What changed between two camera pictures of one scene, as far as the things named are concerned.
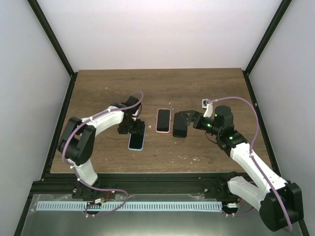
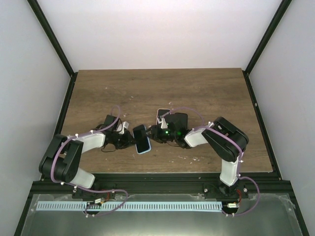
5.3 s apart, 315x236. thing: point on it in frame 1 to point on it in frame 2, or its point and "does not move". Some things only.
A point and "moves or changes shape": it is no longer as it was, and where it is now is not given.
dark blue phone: x=136 y=140 moves or changes shape
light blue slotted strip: x=130 y=206 does not move
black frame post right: x=281 y=10 does not move
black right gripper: x=193 y=114 to x=155 y=133
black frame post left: x=55 y=43 does not move
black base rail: x=140 y=183 does not move
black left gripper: x=138 y=128 to x=128 y=141
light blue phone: x=136 y=140 moves or changes shape
